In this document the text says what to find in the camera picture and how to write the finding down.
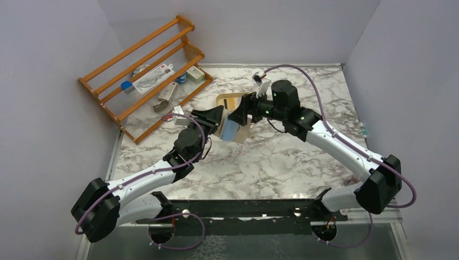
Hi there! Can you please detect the beige leather card holder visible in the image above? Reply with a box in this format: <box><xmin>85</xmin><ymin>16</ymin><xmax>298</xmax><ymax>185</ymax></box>
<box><xmin>214</xmin><ymin>109</ymin><xmax>253</xmax><ymax>144</ymax></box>

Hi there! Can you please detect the orange wooden shelf rack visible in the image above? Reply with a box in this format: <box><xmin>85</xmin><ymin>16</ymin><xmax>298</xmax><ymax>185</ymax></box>
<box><xmin>78</xmin><ymin>15</ymin><xmax>213</xmax><ymax>144</ymax></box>

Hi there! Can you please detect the beige oval tray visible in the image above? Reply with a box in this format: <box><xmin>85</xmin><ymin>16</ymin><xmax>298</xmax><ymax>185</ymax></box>
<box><xmin>215</xmin><ymin>92</ymin><xmax>249</xmax><ymax>111</ymax></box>

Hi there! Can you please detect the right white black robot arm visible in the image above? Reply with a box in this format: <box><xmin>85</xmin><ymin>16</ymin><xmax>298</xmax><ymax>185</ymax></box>
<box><xmin>228</xmin><ymin>80</ymin><xmax>402</xmax><ymax>214</ymax></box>

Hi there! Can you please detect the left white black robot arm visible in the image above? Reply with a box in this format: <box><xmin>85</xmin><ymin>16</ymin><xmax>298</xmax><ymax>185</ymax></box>
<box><xmin>70</xmin><ymin>105</ymin><xmax>224</xmax><ymax>243</ymax></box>

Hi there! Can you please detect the blue white tape roll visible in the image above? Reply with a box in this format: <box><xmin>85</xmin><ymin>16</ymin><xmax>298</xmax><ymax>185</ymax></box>
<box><xmin>175</xmin><ymin>72</ymin><xmax>187</xmax><ymax>84</ymax></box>

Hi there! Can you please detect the grey white stapler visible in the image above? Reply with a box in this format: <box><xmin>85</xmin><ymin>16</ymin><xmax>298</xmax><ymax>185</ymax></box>
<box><xmin>153</xmin><ymin>82</ymin><xmax>178</xmax><ymax>113</ymax></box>

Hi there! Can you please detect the white flat package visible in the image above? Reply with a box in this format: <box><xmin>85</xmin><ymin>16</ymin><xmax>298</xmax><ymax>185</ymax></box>
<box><xmin>133</xmin><ymin>63</ymin><xmax>175</xmax><ymax>94</ymax></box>

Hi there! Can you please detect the blue capped item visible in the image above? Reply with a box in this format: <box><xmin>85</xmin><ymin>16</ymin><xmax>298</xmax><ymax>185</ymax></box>
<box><xmin>120</xmin><ymin>81</ymin><xmax>135</xmax><ymax>95</ymax></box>

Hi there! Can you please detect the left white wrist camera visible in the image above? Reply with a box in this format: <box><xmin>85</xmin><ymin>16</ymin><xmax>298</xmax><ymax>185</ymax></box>
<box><xmin>172</xmin><ymin>105</ymin><xmax>189</xmax><ymax>126</ymax></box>

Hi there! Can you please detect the green white wall item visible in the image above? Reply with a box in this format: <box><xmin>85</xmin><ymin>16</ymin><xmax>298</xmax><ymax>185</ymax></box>
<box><xmin>359</xmin><ymin>122</ymin><xmax>368</xmax><ymax>139</ymax></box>

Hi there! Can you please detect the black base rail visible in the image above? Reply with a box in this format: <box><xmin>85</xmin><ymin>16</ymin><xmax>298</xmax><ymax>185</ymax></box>
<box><xmin>116</xmin><ymin>192</ymin><xmax>347</xmax><ymax>239</ymax></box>

